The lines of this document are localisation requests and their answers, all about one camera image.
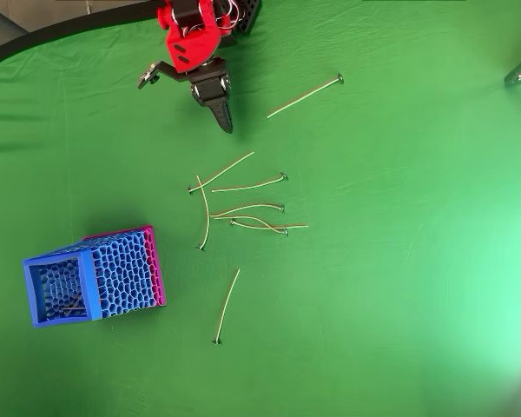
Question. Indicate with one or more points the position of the black gripper camera mount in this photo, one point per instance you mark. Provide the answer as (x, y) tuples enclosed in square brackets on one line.
[(165, 69)]

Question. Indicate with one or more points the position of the blue and magenta lattice basket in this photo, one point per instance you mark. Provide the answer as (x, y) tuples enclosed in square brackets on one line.
[(121, 273)]

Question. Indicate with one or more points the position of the dark grey chair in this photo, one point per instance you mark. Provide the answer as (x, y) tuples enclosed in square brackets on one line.
[(0, 26)]

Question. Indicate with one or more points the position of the black perforated arm base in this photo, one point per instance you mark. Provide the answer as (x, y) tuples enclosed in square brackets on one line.
[(249, 17)]

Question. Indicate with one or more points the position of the green table cloth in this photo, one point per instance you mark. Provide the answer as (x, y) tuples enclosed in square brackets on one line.
[(373, 260)]

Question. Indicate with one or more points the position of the curved vertical thin stick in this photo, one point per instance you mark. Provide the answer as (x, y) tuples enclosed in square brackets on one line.
[(201, 248)]

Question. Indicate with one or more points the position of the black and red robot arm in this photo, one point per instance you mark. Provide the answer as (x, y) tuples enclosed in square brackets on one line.
[(191, 43)]

